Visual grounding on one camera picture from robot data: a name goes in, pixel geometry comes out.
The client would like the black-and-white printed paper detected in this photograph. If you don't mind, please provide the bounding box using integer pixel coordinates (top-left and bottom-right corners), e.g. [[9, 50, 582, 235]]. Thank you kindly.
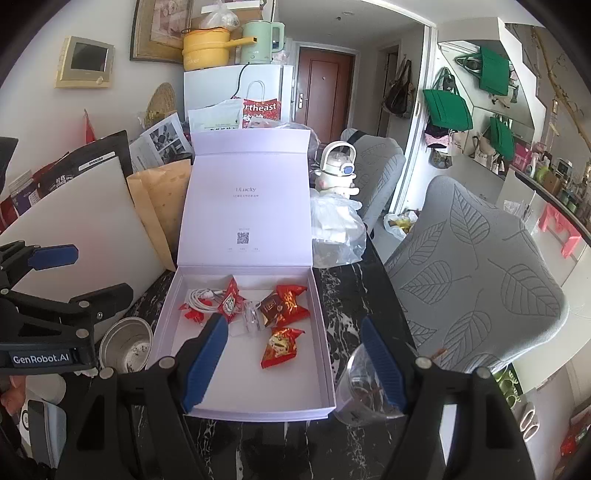
[[130, 113, 195, 172]]

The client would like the green tote bag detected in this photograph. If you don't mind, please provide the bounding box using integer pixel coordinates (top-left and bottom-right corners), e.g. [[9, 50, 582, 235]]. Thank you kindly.
[[422, 68, 474, 131]]

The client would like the white cable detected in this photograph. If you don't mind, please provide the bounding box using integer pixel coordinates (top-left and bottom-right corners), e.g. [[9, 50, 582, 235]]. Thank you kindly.
[[184, 288, 228, 309]]

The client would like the pink plastic stool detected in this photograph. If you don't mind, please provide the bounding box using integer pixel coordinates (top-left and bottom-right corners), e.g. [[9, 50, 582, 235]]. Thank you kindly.
[[538, 203, 583, 258]]

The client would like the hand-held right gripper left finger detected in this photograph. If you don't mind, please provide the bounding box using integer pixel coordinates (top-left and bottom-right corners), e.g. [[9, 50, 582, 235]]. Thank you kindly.
[[55, 313, 230, 480]]

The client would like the metal bowl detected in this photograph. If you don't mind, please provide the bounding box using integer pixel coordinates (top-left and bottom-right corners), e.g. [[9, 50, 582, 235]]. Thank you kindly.
[[98, 316, 154, 376]]

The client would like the small red fan toy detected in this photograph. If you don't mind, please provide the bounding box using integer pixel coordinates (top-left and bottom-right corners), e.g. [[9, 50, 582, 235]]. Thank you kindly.
[[179, 302, 209, 324]]

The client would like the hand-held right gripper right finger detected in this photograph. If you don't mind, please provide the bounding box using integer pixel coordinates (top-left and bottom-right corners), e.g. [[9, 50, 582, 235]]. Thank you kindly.
[[360, 316, 539, 480]]

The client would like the dry wooden branch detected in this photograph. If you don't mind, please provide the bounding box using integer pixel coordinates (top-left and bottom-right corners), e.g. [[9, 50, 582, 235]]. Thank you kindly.
[[533, 28, 591, 139]]

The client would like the long red snack bar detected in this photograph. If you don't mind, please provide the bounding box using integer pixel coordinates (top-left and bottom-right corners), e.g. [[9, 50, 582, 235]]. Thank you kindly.
[[216, 276, 245, 324]]

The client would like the clear plastic bag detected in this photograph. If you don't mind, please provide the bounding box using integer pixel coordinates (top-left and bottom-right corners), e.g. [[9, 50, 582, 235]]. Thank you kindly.
[[310, 194, 368, 268]]

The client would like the red cartoon snack packet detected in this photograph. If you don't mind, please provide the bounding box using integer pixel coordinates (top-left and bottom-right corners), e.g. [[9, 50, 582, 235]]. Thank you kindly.
[[261, 327, 306, 370]]

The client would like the black pouch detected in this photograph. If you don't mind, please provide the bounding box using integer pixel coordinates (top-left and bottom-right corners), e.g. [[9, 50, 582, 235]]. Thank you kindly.
[[44, 130, 134, 204]]

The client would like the grey leaf-pattern chair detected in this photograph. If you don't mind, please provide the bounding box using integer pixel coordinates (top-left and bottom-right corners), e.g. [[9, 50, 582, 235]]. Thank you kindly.
[[341, 128, 407, 241], [384, 175, 570, 374]]

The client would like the black-edged counter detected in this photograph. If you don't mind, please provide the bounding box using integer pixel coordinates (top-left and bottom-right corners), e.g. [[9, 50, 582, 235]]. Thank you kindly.
[[512, 168, 591, 232]]

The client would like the red printed packet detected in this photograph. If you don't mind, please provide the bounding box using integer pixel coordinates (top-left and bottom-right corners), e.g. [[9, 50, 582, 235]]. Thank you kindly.
[[241, 97, 282, 130]]

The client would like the woven straw fan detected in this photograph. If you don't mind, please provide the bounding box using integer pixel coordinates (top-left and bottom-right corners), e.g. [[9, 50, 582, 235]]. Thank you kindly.
[[144, 82, 178, 130]]

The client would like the black handbag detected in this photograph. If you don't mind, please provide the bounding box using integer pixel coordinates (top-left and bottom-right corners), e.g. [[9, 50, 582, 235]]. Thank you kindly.
[[384, 59, 414, 118]]

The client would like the copper spoon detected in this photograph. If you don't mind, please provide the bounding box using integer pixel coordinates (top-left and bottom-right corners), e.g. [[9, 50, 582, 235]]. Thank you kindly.
[[353, 348, 448, 404]]

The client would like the white plastic bag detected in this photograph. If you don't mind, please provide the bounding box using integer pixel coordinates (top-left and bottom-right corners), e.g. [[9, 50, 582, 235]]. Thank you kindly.
[[199, 2, 242, 32]]

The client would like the person's left hand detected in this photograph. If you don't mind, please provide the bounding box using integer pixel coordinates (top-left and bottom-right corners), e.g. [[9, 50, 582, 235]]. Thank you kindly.
[[0, 376, 28, 414]]

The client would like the yellow pot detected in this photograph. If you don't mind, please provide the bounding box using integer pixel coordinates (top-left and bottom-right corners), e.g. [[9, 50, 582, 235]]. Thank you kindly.
[[181, 28, 252, 72]]

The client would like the cream tote bag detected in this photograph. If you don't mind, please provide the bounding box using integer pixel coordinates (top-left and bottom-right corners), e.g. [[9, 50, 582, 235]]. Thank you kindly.
[[473, 134, 494, 166]]

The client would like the plastic bag with fruit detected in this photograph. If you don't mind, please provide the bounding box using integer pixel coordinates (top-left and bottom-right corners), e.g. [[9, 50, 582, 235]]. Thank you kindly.
[[383, 210, 419, 241]]

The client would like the white fridge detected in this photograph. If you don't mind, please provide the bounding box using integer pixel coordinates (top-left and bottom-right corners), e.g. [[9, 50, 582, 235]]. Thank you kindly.
[[184, 65, 296, 130]]

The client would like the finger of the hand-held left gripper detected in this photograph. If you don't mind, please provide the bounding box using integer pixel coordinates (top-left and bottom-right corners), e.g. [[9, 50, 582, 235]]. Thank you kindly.
[[2, 240, 78, 296], [2, 283, 134, 344]]

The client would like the dark red printed pouch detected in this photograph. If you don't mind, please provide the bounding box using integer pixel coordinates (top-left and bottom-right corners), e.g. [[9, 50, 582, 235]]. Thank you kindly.
[[0, 154, 75, 234]]

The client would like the red gold-print candy packet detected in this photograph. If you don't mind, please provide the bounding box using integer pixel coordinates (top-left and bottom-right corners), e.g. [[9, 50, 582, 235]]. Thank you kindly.
[[274, 284, 312, 326]]

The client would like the wall intercom panel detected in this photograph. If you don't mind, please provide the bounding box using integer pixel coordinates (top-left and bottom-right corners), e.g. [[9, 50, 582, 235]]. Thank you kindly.
[[55, 36, 116, 89]]

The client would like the light green kettle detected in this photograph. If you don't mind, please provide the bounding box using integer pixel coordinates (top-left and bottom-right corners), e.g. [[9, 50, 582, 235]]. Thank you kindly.
[[240, 20, 286, 65]]

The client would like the framed picture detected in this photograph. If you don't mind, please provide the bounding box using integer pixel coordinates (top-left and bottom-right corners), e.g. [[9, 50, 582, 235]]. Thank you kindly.
[[130, 0, 195, 64]]

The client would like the white board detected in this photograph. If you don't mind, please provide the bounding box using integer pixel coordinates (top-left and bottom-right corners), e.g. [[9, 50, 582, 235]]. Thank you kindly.
[[0, 161, 178, 296]]

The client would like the clear plastic airplane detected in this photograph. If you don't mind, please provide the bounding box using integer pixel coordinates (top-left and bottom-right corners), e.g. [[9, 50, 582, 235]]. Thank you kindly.
[[242, 300, 269, 333]]

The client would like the white water bottle with handle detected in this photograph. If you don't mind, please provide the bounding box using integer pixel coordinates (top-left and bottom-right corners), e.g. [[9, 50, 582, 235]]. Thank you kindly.
[[314, 142, 361, 197]]

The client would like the white gift box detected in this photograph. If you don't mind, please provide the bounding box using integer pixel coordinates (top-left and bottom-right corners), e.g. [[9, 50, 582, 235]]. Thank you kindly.
[[150, 128, 337, 422]]

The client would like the plain brown paper envelope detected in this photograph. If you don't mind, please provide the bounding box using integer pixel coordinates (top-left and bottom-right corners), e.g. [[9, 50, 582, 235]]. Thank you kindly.
[[127, 172, 178, 271]]

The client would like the brown door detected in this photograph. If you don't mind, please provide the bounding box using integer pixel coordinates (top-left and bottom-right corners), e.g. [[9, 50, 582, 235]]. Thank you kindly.
[[295, 45, 357, 144]]

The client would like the white paper pouch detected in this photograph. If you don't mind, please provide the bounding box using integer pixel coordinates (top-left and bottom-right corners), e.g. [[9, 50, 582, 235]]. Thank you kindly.
[[188, 99, 243, 134]]

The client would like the glass mug with cartoon print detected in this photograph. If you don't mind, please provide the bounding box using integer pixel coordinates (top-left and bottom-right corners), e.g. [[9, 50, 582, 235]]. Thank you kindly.
[[333, 344, 407, 426]]

